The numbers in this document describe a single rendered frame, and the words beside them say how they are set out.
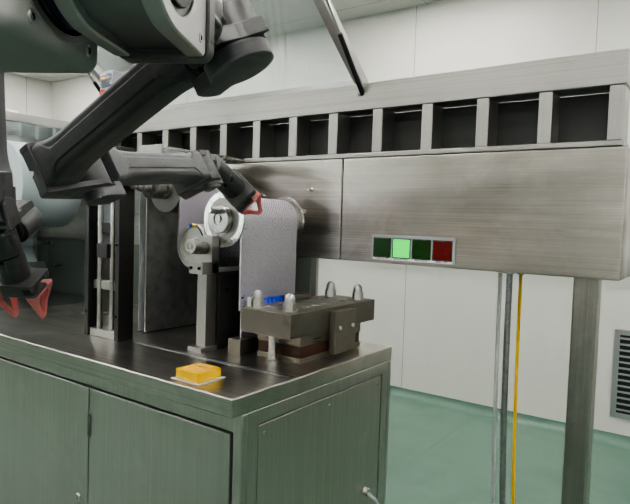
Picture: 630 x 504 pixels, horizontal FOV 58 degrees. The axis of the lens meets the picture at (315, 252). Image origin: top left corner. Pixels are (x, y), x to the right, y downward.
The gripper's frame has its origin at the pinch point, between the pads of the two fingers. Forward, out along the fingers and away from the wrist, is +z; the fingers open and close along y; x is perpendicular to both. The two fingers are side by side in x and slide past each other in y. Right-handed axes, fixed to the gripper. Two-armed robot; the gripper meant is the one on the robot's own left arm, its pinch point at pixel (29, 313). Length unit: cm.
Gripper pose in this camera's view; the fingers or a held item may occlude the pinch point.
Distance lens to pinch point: 130.9
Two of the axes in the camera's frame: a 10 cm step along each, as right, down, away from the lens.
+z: 0.2, 8.4, 5.4
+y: -9.9, -0.4, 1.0
